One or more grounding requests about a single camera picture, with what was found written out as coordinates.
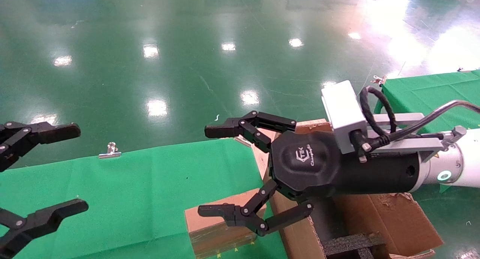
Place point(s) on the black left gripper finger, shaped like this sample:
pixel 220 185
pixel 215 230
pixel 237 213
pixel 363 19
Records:
pixel 45 217
pixel 56 132

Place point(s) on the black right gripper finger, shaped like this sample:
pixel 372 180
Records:
pixel 225 129
pixel 234 214

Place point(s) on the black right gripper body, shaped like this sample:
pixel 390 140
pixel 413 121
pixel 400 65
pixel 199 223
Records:
pixel 307 165

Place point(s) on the small cardboard box with hole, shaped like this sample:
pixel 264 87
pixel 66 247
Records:
pixel 210 232

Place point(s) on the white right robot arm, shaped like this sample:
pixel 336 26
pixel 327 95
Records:
pixel 465 161

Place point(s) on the large open cardboard carton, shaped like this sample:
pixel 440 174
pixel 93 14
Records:
pixel 397 221

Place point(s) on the large green tablecloth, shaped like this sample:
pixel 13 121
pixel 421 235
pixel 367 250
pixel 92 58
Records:
pixel 131 191

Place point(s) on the black foam block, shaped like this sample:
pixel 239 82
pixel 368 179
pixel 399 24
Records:
pixel 348 246

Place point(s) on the green tablecloth with fold lines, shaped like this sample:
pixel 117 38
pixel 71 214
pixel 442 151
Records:
pixel 431 94

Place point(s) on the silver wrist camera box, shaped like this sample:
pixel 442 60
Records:
pixel 343 105

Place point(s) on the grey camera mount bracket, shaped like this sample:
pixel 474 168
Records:
pixel 408 143

